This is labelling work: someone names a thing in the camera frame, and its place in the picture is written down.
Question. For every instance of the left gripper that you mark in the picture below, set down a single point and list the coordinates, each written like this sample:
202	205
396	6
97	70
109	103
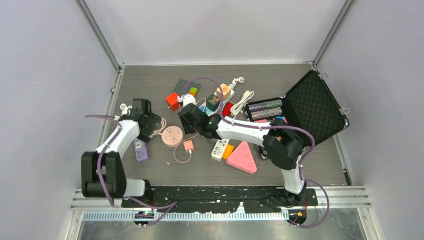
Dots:
153	120

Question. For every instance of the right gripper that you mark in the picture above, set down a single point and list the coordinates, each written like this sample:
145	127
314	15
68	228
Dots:
187	129

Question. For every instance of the white multicolour power strip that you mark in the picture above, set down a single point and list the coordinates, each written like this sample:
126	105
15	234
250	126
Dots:
208	112

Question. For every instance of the dark green cube adapter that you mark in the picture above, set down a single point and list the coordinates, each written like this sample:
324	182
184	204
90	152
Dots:
213	102

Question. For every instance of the pink round socket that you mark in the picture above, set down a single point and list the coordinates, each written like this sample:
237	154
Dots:
172	136

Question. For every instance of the purple power strip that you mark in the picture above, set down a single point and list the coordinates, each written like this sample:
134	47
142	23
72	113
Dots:
141	151

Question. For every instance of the beige cube adapter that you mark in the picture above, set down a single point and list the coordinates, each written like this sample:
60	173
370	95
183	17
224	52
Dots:
223	92

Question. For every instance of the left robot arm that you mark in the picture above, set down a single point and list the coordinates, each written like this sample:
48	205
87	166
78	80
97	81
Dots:
102	171

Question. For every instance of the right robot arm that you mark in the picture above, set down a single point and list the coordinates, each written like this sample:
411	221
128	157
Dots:
280	141

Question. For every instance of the pink charger plug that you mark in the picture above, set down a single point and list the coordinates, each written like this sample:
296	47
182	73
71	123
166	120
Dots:
188	147

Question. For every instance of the orange curved block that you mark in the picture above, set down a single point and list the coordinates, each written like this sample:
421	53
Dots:
193	91

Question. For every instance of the red cube adapter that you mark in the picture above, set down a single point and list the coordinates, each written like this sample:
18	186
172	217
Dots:
172	101

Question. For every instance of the red glitter microphone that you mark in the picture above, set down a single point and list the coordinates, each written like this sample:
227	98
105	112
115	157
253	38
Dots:
226	111

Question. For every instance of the grey building baseplate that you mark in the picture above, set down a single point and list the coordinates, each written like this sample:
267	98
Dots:
183	87

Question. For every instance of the small white power strip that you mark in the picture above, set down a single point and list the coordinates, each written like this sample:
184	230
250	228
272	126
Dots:
219	149

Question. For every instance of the yellow curved block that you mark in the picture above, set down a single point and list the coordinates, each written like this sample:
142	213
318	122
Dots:
228	151

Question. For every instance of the pink triangular socket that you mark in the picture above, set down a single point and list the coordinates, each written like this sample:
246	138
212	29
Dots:
241	158

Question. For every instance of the black poker chip case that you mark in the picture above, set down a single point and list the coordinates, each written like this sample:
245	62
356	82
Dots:
309	105

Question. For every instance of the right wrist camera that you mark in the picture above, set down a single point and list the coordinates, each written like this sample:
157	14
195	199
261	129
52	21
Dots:
186	99

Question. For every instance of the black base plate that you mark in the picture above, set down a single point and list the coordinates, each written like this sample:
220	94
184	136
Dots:
227	199

